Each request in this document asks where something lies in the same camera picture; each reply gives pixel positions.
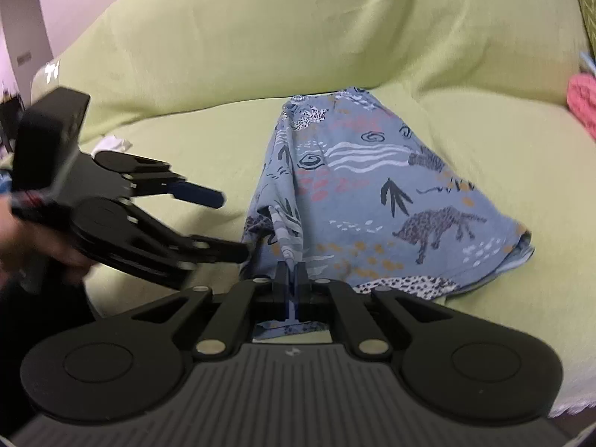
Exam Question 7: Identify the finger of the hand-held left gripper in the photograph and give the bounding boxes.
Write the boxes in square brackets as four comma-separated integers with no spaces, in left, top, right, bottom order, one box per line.
[93,207,251,290]
[118,155,227,209]

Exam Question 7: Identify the person's left hand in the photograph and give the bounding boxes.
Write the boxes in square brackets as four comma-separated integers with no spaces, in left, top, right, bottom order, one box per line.
[0,209,93,275]

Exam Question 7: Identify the blue printed pajama pants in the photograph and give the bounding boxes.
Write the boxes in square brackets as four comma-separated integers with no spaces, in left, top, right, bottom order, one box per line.
[240,86,535,340]

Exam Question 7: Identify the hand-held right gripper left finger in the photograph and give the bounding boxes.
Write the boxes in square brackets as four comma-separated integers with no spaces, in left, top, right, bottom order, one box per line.
[95,261,293,360]

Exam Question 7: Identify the sofa with green cover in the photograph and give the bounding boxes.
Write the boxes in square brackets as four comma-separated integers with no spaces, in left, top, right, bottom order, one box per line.
[0,0,596,422]

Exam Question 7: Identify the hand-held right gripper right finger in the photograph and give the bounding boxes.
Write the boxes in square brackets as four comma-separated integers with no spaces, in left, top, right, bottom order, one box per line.
[293,262,485,361]

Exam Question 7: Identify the green patterned cushion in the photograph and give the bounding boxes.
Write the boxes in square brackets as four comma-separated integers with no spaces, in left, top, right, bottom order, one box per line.
[569,0,596,57]

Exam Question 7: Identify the white cloth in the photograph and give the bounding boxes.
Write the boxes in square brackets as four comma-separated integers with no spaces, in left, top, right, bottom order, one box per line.
[91,135,133,154]

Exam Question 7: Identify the pink knitted cloth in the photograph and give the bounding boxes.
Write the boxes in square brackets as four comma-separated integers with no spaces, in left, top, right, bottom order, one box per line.
[567,72,596,140]

